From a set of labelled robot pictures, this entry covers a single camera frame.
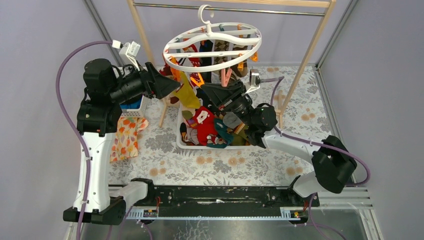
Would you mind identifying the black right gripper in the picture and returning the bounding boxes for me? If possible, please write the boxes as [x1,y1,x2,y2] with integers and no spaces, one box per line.
[201,79,255,128]

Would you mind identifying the red santa sock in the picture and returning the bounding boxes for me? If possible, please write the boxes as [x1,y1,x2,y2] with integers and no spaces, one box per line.
[190,106,218,147]

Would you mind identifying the yellow mustard sock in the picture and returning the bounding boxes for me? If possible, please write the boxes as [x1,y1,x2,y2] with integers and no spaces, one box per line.
[173,71,201,109]

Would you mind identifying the white round sock hanger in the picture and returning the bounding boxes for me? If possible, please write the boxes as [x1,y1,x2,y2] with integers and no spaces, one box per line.
[162,4,263,73]

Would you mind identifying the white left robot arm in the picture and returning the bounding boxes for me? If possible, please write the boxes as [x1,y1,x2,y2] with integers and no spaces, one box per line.
[62,58,180,226]

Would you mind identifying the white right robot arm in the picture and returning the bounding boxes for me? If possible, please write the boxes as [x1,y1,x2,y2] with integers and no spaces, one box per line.
[200,82,357,206]

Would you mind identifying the white perforated basket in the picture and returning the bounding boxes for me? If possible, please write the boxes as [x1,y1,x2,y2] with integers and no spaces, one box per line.
[120,96,150,118]

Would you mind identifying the orange floral cloth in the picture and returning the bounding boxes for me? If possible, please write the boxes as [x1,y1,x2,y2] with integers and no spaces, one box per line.
[109,117,149,163]

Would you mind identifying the white plastic sock bin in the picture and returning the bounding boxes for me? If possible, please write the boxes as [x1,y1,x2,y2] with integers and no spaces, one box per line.
[175,105,259,151]

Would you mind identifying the floral patterned table mat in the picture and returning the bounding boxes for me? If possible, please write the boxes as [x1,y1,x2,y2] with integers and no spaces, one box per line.
[108,66,332,186]

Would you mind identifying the metal hanging rod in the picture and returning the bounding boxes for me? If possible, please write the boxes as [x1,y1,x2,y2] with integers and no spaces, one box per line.
[132,2,326,17]

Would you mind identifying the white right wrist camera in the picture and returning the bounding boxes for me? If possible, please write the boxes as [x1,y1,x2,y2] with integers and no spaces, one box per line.
[245,69,261,94]

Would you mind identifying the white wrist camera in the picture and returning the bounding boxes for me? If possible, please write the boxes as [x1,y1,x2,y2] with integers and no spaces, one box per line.
[245,69,261,94]
[112,40,141,71]

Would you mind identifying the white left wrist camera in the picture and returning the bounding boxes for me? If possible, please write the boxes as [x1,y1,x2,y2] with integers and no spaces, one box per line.
[112,40,141,71]

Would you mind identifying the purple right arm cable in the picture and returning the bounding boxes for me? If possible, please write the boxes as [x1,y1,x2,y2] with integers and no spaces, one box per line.
[259,76,372,186]

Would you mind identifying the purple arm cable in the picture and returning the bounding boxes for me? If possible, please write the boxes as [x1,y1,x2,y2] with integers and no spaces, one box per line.
[55,40,115,240]
[259,76,372,186]

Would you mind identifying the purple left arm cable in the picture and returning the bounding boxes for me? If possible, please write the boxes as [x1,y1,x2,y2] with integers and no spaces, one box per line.
[55,40,115,240]

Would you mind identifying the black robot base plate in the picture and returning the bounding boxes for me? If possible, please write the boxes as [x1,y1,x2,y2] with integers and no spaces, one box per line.
[135,185,316,207]

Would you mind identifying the wooden clothes rack frame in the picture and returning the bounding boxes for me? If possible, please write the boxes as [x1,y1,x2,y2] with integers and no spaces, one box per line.
[127,0,336,113]

